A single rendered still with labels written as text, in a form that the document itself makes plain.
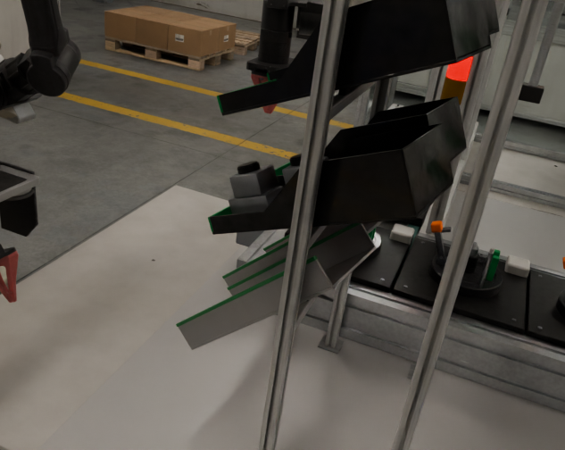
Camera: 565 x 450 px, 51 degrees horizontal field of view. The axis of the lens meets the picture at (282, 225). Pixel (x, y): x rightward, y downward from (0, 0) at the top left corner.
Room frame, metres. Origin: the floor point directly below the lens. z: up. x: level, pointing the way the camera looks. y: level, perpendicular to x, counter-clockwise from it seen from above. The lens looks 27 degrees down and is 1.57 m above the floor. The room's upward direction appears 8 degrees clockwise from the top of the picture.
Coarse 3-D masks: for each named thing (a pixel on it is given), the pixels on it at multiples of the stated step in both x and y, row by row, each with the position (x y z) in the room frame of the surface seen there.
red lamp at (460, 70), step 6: (462, 60) 1.23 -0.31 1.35; (468, 60) 1.23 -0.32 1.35; (450, 66) 1.24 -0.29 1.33; (456, 66) 1.23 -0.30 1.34; (462, 66) 1.23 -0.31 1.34; (468, 66) 1.23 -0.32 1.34; (450, 72) 1.24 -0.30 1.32; (456, 72) 1.23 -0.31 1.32; (462, 72) 1.23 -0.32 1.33; (468, 72) 1.23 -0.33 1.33; (450, 78) 1.23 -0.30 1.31; (456, 78) 1.23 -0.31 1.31; (462, 78) 1.23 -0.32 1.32
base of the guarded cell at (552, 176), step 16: (512, 160) 2.14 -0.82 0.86; (528, 160) 2.16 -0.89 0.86; (544, 160) 2.19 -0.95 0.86; (496, 176) 1.94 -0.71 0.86; (512, 176) 1.96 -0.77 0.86; (528, 176) 1.99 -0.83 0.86; (544, 176) 2.01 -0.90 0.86; (560, 176) 2.03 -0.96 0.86; (496, 192) 1.79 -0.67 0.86; (560, 192) 1.87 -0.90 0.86; (544, 208) 1.72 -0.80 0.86; (560, 208) 1.73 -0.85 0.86
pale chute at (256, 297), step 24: (336, 240) 0.73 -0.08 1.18; (360, 240) 0.71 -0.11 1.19; (312, 264) 0.61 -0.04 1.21; (336, 264) 0.73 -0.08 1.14; (240, 288) 0.80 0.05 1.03; (264, 288) 0.63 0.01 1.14; (312, 288) 0.60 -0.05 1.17; (216, 312) 0.67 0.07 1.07; (240, 312) 0.65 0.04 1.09; (264, 312) 0.63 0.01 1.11; (192, 336) 0.68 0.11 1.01; (216, 336) 0.66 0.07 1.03
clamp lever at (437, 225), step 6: (432, 222) 1.06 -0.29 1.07; (438, 222) 1.05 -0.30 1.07; (432, 228) 1.05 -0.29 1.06; (438, 228) 1.05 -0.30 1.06; (444, 228) 1.05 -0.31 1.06; (450, 228) 1.05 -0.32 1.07; (438, 234) 1.05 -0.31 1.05; (438, 240) 1.05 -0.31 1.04; (438, 246) 1.05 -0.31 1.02; (438, 252) 1.04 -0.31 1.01; (444, 252) 1.05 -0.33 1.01; (438, 258) 1.04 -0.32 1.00; (444, 258) 1.04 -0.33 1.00
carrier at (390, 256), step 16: (400, 224) 1.19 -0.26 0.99; (384, 240) 1.14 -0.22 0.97; (400, 240) 1.15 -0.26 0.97; (368, 256) 1.05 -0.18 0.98; (384, 256) 1.07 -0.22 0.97; (400, 256) 1.08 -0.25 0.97; (352, 272) 0.99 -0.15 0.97; (368, 272) 1.00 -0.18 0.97; (384, 272) 1.01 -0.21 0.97; (384, 288) 0.96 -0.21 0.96
